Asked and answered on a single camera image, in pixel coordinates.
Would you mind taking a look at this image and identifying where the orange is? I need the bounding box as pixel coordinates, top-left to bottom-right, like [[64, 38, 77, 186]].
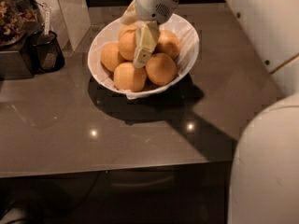
[[113, 62, 147, 92], [155, 30, 180, 60], [145, 53, 178, 86], [118, 30, 136, 61], [100, 43, 125, 72], [118, 23, 140, 39]]

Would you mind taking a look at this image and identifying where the glass jar with nuts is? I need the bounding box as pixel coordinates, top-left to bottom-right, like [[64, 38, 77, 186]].
[[0, 0, 38, 48]]

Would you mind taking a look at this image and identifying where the black mesh cup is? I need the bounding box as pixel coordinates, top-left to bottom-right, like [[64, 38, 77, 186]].
[[27, 31, 64, 73]]

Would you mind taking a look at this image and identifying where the white bowl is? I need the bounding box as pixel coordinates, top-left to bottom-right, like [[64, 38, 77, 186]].
[[87, 13, 201, 101]]

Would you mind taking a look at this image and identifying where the black box stand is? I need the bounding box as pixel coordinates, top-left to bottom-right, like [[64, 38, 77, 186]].
[[0, 37, 35, 80]]

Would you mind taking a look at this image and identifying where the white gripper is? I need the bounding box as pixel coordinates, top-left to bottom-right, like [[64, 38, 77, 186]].
[[121, 0, 178, 68]]

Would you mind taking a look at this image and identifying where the white tag stick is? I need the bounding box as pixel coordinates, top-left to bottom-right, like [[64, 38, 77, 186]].
[[42, 3, 50, 35]]

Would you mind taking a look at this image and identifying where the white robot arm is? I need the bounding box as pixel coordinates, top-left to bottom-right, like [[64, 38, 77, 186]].
[[225, 0, 299, 224]]

